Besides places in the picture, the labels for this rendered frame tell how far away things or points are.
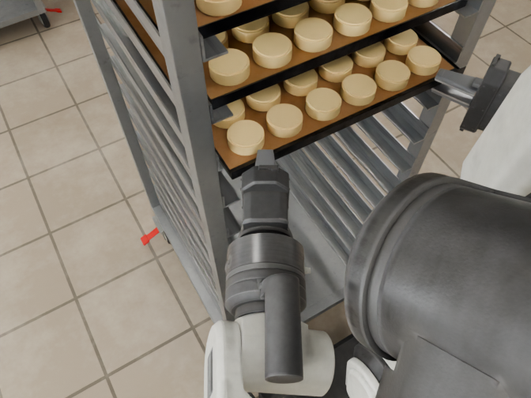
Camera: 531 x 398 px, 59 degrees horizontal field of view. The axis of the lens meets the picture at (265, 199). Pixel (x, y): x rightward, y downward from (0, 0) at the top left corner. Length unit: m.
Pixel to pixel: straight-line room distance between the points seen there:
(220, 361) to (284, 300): 0.08
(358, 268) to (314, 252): 1.35
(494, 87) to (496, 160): 0.39
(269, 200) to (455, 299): 0.36
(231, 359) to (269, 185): 0.19
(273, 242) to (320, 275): 1.03
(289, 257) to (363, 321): 0.29
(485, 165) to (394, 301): 0.17
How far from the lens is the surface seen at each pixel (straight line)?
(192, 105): 0.52
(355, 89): 0.69
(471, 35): 0.80
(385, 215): 0.21
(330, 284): 1.52
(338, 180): 1.29
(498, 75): 0.72
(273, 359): 0.43
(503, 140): 0.33
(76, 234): 1.89
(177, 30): 0.46
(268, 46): 0.61
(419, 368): 0.21
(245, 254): 0.50
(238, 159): 0.62
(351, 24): 0.66
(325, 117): 0.66
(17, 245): 1.96
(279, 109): 0.66
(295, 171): 1.52
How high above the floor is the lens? 1.53
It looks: 56 degrees down
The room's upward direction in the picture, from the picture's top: straight up
